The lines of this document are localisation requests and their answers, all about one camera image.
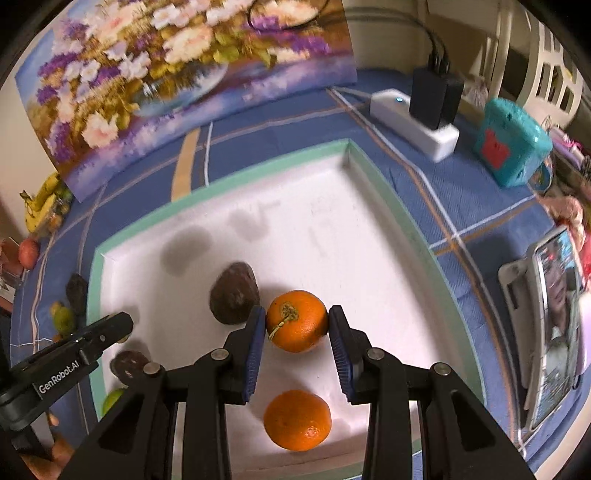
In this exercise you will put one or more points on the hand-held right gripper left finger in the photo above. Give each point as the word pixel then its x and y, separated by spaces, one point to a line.
pixel 254 353

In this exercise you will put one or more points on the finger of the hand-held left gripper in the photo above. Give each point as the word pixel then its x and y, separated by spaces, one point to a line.
pixel 106 332

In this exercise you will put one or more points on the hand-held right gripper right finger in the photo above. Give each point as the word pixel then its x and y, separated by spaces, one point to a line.
pixel 340 353

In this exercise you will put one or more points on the small dark brown fruit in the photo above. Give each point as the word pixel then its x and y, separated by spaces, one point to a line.
pixel 127 364

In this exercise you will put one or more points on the orange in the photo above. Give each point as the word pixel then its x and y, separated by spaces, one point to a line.
pixel 298 422
pixel 298 323

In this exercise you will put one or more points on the large dark brown fruit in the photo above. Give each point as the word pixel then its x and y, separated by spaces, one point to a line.
pixel 233 295

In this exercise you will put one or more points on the teal rimmed white tray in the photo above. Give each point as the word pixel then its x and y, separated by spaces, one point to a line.
pixel 346 240

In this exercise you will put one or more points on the person's left hand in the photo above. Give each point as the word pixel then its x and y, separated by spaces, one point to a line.
pixel 62 451

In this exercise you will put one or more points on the round green guava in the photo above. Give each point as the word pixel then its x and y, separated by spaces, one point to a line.
pixel 64 318

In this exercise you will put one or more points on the medium dark brown fruit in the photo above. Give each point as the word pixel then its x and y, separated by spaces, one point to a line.
pixel 77 293

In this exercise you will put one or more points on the oval green fruit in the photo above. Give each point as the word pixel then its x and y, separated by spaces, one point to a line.
pixel 113 400

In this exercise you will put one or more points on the red peach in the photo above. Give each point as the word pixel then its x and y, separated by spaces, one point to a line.
pixel 28 254

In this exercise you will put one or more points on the clear fruit bowl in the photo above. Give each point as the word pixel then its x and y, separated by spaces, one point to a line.
pixel 62 210

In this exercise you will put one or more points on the bunch of yellow bananas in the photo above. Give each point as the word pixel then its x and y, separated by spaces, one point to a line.
pixel 41 203

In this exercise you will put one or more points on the white phone stand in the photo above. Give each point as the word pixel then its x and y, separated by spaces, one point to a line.
pixel 515 300

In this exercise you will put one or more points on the smartphone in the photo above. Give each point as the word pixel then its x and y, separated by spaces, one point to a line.
pixel 556 327

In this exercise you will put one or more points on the white power strip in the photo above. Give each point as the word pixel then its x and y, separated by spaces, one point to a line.
pixel 415 131

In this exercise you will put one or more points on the flower painting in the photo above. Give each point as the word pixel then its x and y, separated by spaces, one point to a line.
pixel 161 83

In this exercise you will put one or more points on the teal toy box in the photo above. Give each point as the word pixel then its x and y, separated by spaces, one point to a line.
pixel 508 143

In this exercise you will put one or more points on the black charger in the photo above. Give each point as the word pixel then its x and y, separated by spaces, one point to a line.
pixel 431 99

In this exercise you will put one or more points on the pink dolls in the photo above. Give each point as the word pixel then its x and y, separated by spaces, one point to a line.
pixel 572 207

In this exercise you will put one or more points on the white chair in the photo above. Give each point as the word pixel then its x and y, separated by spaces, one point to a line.
pixel 545 60

